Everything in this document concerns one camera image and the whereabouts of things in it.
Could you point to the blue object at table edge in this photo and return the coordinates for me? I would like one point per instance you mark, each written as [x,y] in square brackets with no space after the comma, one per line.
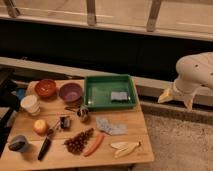
[20,92]

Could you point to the orange carrot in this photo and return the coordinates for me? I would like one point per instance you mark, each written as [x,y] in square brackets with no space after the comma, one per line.
[95,145]

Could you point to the black handled knife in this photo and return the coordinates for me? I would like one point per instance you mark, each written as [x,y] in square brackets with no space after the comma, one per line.
[47,142]

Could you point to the small black metal clip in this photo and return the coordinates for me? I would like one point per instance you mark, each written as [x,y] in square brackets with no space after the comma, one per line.
[65,122]

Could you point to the crumpled blue cloth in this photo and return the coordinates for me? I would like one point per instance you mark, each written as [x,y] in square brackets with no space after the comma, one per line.
[112,129]

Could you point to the red yellow apple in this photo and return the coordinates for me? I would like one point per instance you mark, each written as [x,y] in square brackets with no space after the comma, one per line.
[40,127]

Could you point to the silver measuring cup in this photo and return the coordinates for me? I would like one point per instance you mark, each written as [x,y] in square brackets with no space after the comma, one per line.
[82,113]

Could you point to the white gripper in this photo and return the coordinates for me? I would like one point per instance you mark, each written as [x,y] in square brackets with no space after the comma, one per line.
[183,90]

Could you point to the blue grey sponge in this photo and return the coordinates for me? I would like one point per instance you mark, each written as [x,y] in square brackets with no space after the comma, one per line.
[119,96]

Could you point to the metal window post middle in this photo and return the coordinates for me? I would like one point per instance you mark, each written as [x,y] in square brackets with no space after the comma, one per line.
[91,12]

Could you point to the metal window post left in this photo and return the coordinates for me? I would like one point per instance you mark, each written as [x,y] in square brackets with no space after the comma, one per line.
[12,10]

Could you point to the purple bowl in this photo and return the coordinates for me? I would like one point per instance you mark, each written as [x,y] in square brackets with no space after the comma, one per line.
[70,92]

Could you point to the green plastic tray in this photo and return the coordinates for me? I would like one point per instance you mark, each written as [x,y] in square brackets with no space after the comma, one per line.
[98,89]

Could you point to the white paper cup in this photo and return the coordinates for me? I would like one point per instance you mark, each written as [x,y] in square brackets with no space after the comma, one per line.
[30,104]

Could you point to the metal window post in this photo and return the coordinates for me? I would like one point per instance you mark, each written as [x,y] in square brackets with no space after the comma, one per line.
[91,12]
[12,10]
[153,15]

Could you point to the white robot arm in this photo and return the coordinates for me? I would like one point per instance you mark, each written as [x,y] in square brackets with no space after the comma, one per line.
[193,71]

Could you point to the metal window post right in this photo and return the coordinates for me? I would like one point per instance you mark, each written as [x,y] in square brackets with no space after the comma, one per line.
[153,15]

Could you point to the pale banana peel piece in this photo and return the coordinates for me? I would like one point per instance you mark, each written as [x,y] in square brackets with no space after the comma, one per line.
[118,145]

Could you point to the yellow banana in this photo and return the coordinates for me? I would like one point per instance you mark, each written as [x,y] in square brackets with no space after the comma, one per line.
[127,149]

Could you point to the red orange bowl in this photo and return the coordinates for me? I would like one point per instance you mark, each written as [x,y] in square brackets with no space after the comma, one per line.
[45,88]

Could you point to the bunch of dark grapes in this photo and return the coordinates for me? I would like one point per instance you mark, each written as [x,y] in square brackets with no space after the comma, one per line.
[76,144]

